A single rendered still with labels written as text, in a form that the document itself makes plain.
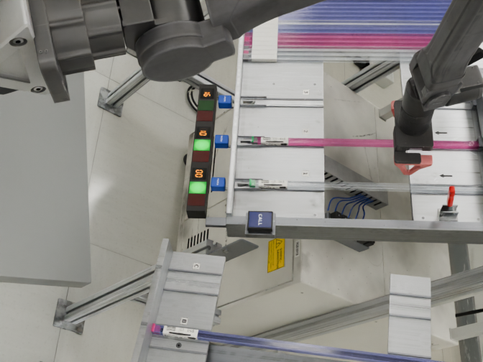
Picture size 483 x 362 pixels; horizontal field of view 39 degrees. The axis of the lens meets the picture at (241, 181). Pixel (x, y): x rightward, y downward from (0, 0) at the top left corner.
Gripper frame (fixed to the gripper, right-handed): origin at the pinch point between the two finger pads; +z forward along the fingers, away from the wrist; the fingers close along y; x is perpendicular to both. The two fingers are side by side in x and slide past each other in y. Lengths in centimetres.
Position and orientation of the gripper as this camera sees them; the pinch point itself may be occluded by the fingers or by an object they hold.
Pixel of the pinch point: (406, 150)
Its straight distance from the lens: 134.4
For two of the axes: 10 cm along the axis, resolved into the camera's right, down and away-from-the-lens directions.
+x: -10.0, -0.3, 0.9
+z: 0.6, 5.0, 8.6
